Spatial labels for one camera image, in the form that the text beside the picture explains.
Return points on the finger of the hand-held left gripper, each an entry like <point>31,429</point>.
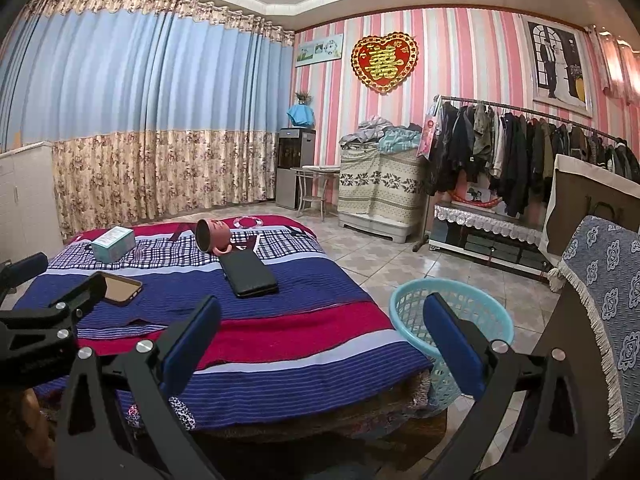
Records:
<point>82,295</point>
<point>27,265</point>

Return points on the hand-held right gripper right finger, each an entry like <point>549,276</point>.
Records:
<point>457,340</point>

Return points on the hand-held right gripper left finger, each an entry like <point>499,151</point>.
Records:
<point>187,327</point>

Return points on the light blue laundry basket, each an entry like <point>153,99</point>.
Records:
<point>440,305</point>

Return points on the brown phone case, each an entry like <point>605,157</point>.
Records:
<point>122,290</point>

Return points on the teal cardboard box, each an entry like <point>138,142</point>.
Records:
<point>112,245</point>

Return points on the white cabinet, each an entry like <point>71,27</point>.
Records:
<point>27,200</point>

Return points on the pink mug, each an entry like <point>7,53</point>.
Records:
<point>212,235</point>

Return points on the low cabinet with lace cloth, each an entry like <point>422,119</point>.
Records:
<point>485,240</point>

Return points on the striped bed blanket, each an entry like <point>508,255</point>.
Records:
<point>310,320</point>

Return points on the blue patterned fringed cloth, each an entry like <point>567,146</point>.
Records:
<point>610,300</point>

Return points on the cabinet under patterned cloth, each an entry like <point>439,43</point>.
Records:
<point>380,185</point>

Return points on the cream covered board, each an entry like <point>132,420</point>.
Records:
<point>580,200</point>

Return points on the grey water dispenser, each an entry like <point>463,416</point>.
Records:
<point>295,170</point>

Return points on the row of hanging clothes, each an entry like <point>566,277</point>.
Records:
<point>515,155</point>

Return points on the blue and floral curtain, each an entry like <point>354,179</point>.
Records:
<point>150,110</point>

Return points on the small white stool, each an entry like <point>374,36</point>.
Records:
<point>315,170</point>

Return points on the pink floral hanging bag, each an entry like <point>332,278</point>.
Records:
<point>429,130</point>

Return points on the pile of clothes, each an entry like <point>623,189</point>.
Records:
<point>380,135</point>

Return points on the metal clothes rack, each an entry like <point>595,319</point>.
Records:
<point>505,106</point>

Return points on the blue covered plant vase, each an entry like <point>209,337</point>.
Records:
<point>301,115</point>

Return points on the pink curtain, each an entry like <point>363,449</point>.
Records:
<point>617,65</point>

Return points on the red heart wall decoration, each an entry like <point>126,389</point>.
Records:
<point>384,62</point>

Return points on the wedding wall poster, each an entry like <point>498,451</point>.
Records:
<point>557,65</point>

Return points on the wall calendar picture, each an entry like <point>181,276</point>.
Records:
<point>320,50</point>

